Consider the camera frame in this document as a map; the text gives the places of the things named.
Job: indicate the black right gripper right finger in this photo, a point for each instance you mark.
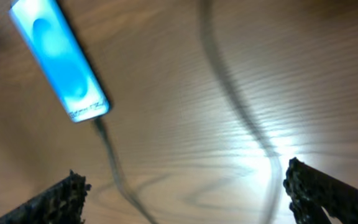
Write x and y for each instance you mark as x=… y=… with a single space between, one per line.
x=316 y=196

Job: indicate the blue Galaxy smartphone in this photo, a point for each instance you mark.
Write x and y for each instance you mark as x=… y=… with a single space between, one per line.
x=47 y=33

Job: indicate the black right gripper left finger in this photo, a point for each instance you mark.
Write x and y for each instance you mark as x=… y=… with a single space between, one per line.
x=62 y=203

